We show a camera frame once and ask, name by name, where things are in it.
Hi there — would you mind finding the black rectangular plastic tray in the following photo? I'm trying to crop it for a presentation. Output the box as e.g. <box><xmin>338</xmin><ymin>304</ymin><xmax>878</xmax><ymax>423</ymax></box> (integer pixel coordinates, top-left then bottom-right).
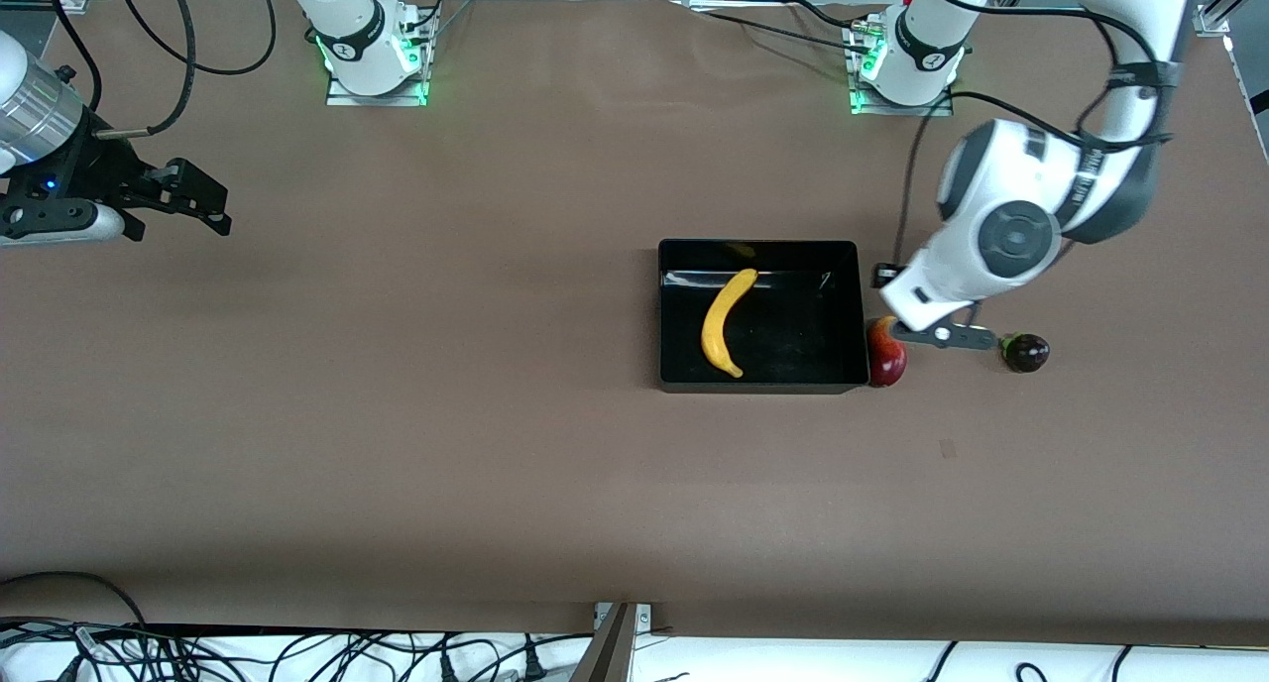
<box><xmin>658</xmin><ymin>239</ymin><xmax>870</xmax><ymax>396</ymax></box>

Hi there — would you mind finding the black tabletop cable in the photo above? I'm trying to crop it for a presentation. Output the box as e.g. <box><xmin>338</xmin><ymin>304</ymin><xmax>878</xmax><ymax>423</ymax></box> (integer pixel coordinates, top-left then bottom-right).
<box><xmin>783</xmin><ymin>0</ymin><xmax>883</xmax><ymax>35</ymax></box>
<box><xmin>679</xmin><ymin>0</ymin><xmax>878</xmax><ymax>54</ymax></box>

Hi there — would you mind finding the yellow banana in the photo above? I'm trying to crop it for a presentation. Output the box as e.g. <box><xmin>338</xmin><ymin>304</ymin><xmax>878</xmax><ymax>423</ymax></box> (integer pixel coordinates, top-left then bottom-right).
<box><xmin>701</xmin><ymin>268</ymin><xmax>759</xmax><ymax>379</ymax></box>

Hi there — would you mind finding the grey metal pole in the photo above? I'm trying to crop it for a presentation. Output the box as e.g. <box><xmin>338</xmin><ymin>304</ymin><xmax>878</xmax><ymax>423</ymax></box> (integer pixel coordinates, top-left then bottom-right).
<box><xmin>569</xmin><ymin>604</ymin><xmax>636</xmax><ymax>682</ymax></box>

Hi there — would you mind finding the dark purple eggplant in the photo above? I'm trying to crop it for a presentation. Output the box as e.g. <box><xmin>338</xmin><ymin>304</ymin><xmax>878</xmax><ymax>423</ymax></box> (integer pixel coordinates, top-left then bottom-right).
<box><xmin>999</xmin><ymin>332</ymin><xmax>1051</xmax><ymax>374</ymax></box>

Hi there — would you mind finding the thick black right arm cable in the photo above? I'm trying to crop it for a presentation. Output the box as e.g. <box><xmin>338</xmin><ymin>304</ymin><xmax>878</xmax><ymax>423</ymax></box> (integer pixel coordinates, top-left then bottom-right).
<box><xmin>97</xmin><ymin>0</ymin><xmax>197</xmax><ymax>138</ymax></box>

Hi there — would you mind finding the red yellow mango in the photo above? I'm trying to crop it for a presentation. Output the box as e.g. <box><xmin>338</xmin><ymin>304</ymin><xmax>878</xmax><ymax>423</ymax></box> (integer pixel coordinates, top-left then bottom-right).
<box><xmin>866</xmin><ymin>315</ymin><xmax>908</xmax><ymax>389</ymax></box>

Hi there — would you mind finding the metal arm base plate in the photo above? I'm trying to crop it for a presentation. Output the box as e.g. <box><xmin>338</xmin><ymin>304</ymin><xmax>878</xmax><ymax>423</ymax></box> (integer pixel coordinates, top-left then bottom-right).
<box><xmin>849</xmin><ymin>82</ymin><xmax>956</xmax><ymax>118</ymax></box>
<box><xmin>325</xmin><ymin>65</ymin><xmax>430</xmax><ymax>108</ymax></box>

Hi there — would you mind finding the thin black looping cable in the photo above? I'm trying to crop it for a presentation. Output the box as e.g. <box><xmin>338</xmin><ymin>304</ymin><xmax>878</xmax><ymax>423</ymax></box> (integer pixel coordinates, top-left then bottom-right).
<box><xmin>121</xmin><ymin>0</ymin><xmax>278</xmax><ymax>76</ymax></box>

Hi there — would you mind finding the silver bracket plate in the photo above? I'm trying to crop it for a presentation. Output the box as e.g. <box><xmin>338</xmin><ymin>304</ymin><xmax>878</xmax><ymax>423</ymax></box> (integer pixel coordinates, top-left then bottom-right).
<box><xmin>593</xmin><ymin>602</ymin><xmax>655</xmax><ymax>633</ymax></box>

